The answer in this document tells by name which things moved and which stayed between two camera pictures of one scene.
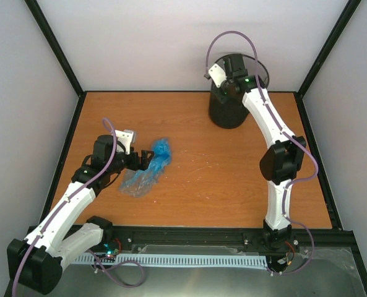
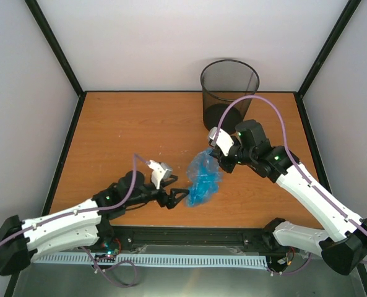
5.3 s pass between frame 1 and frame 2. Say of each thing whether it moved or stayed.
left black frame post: stayed
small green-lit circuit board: stayed
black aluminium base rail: stayed
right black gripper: moved
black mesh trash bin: moved
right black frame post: stayed
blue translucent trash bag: moved
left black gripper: moved
